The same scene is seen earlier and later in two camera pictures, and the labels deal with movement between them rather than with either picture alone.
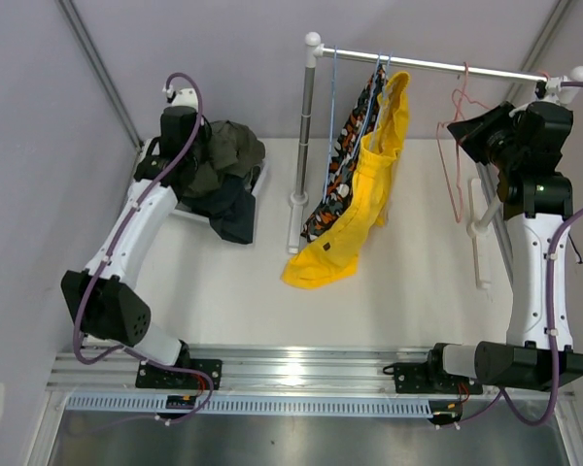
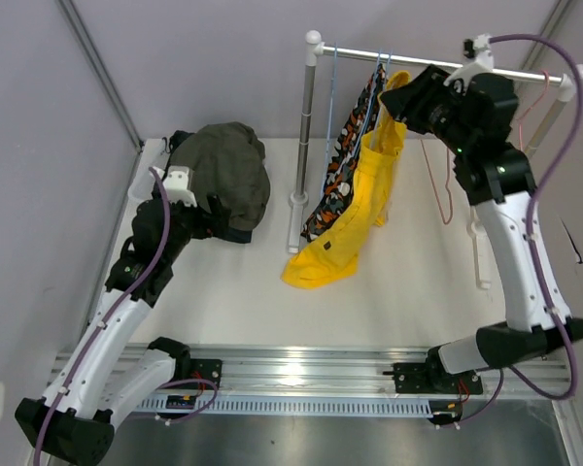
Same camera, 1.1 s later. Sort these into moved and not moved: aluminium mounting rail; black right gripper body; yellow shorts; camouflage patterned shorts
Moved: black right gripper body
Not moved: yellow shorts; aluminium mounting rail; camouflage patterned shorts
